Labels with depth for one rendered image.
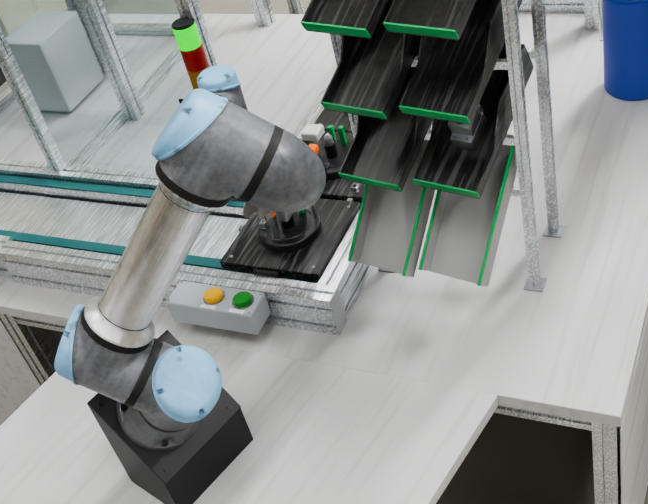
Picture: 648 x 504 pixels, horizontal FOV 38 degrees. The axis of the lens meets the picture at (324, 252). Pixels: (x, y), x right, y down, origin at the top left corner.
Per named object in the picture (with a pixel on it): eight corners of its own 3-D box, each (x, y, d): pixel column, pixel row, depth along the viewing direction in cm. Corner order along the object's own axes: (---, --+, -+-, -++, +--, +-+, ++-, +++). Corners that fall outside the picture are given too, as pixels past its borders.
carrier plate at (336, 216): (320, 281, 197) (318, 274, 196) (221, 268, 207) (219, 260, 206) (361, 208, 212) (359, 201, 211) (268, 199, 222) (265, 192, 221)
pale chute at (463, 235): (488, 287, 180) (479, 286, 176) (427, 271, 187) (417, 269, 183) (524, 142, 178) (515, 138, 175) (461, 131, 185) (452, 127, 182)
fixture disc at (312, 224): (306, 256, 201) (304, 249, 200) (249, 248, 207) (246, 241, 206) (331, 214, 210) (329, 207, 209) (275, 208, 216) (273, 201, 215)
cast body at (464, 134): (475, 150, 173) (464, 131, 167) (454, 146, 175) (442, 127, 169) (492, 111, 175) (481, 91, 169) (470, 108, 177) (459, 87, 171)
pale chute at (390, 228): (414, 277, 186) (404, 276, 183) (358, 262, 193) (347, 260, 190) (448, 138, 185) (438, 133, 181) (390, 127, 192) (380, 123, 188)
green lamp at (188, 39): (195, 52, 196) (187, 31, 193) (174, 51, 199) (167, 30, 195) (206, 39, 200) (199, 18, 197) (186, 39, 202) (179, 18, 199)
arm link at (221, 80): (188, 87, 172) (200, 63, 178) (205, 137, 179) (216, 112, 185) (229, 83, 170) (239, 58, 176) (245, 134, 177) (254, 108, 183)
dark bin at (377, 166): (401, 192, 175) (387, 173, 169) (342, 179, 182) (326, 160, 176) (456, 65, 182) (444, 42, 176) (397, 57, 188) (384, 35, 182)
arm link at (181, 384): (191, 443, 158) (212, 429, 147) (116, 411, 156) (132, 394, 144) (216, 379, 164) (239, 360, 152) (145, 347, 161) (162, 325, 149)
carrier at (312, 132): (364, 204, 213) (353, 159, 205) (270, 195, 223) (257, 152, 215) (399, 141, 229) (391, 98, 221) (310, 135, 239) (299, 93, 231)
